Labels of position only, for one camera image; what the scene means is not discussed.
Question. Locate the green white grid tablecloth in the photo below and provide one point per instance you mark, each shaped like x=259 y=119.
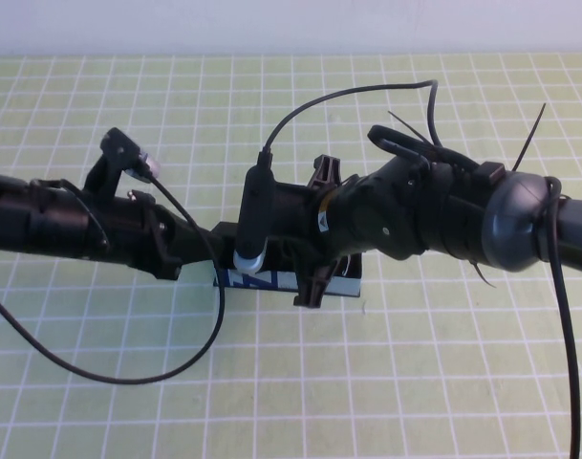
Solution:
x=319 y=382

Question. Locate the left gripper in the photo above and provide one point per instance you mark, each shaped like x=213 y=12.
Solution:
x=128 y=229

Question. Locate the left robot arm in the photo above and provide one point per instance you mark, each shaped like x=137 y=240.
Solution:
x=32 y=220

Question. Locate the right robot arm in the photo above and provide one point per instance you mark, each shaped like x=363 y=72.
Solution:
x=462 y=215

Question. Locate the thin black zip tie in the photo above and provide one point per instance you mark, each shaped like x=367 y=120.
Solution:
x=410 y=128
x=479 y=275
x=529 y=138

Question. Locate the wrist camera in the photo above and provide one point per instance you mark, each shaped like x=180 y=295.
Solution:
x=123 y=153
x=254 y=215

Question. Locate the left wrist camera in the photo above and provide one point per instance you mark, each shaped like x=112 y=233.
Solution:
x=123 y=153

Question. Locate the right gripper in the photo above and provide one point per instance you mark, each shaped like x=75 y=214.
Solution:
x=295 y=210

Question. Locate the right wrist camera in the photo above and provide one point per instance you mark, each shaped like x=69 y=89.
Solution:
x=254 y=215

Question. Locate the black printed glasses case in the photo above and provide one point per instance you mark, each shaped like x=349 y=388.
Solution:
x=348 y=284

